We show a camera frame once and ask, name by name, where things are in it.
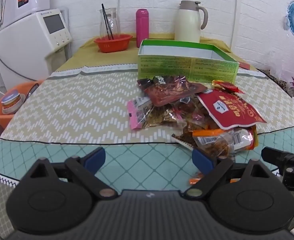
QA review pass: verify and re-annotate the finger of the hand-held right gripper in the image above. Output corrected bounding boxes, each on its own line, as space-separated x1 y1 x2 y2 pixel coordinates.
261 146 294 167

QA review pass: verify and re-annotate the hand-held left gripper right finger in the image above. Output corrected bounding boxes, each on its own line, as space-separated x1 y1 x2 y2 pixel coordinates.
184 149 277 198

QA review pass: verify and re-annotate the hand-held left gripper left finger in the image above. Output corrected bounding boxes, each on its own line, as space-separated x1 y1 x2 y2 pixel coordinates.
20 147 118 198

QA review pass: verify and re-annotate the orange-edged clear snack packet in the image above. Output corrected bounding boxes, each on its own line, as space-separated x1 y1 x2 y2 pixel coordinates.
192 129 235 158

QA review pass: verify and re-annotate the dark red snack packet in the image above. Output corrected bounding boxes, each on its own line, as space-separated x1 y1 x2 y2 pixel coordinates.
137 76 208 107

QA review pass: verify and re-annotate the green cardboard box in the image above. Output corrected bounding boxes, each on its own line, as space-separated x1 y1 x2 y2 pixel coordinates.
137 39 240 84

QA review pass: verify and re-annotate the small orange snack packet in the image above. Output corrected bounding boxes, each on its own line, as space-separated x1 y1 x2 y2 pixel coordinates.
189 172 205 186

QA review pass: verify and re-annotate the white and red snack packet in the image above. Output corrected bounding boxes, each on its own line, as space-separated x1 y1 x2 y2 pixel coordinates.
232 127 259 153

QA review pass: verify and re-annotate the pile of brown snack packets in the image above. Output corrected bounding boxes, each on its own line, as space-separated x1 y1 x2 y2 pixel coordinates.
144 97 220 150

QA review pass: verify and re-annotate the chevron patterned tablecloth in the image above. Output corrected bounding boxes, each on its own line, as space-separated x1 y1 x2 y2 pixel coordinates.
0 64 294 233

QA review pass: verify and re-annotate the large red snack pouch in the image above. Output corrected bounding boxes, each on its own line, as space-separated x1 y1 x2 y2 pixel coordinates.
197 89 266 130

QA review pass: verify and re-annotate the pink-edged clear snack packet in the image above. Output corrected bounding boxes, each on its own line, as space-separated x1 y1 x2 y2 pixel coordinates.
127 96 153 130

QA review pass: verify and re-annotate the small red candy wrapper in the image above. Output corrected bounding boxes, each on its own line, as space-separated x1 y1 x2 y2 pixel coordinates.
212 79 240 93

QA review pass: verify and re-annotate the jar with grey lid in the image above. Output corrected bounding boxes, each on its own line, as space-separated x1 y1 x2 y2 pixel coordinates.
1 92 22 115

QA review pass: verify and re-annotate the red plastic basket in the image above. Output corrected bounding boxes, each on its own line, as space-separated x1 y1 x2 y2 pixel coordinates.
94 34 133 53

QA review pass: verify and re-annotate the white water dispenser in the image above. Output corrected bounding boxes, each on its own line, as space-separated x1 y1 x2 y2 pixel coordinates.
0 8 73 87

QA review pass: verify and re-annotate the cream thermos jug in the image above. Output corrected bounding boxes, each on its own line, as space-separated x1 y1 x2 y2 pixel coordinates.
174 0 209 43

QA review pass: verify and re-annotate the glass pitcher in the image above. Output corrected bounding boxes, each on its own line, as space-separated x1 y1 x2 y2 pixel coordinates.
99 7 121 40

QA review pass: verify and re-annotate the black straw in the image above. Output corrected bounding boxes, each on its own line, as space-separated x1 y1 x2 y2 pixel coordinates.
101 3 114 40

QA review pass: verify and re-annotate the pink bottle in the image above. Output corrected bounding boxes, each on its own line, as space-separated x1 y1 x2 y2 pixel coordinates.
136 8 149 48

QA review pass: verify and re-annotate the silver hose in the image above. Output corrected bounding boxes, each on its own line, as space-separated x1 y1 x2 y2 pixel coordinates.
0 0 12 28

